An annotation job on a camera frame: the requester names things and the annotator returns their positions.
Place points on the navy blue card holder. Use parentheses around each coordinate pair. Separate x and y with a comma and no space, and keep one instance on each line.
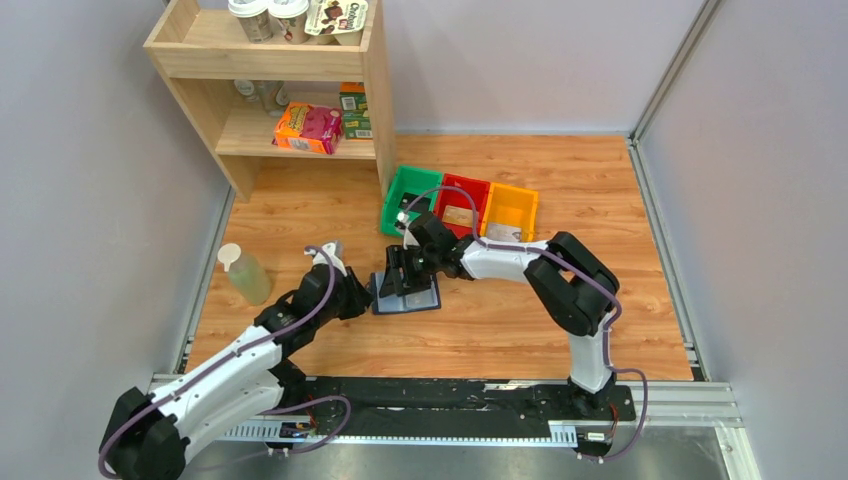
(416,302)

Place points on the clear bottle on shelf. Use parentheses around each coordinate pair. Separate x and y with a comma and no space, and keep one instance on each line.
(271,95)

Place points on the green plastic bin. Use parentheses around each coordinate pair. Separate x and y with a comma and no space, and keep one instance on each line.
(408,183)

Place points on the silver VIP card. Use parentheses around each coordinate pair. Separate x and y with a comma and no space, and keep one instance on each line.
(504,233)

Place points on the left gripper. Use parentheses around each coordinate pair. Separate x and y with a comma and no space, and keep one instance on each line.
(361,297)

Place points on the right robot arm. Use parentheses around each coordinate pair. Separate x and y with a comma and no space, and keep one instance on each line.
(576,289)

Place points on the yellow plastic bin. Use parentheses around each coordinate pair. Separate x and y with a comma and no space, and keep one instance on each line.
(513,206)

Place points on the gold card in bin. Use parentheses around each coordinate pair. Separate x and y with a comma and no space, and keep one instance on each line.
(458,216)

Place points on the chocolate pudding cup pack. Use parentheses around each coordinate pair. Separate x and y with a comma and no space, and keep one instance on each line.
(343,20)

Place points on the wooden shelf unit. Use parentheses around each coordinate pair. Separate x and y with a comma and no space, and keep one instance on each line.
(200,53)

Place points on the red plastic bin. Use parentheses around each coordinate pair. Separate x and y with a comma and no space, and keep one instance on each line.
(477,190)

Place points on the white lidded cup right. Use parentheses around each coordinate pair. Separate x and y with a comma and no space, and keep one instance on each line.
(291,15)

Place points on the green juice carton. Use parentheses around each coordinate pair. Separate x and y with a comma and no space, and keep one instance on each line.
(356,121)

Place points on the white lidded cup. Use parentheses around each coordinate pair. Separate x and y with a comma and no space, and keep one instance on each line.
(291,15)
(254,19)

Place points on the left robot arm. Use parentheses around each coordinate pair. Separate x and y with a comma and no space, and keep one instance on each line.
(156,435)

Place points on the green liquid bottle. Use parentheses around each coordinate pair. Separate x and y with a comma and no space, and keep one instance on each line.
(245,273)

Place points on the orange pink snack box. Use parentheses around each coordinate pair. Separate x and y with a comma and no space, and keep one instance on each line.
(309,128)

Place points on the white lidded cup left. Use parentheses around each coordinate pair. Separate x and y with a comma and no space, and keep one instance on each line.
(254,19)

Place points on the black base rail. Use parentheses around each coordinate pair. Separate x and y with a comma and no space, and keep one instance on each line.
(451,408)

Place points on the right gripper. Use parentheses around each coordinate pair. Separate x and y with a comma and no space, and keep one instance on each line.
(397,257)

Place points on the black card in bin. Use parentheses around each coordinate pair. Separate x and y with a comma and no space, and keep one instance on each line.
(417,199)

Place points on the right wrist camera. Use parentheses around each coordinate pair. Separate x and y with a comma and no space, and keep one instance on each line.
(402,224)

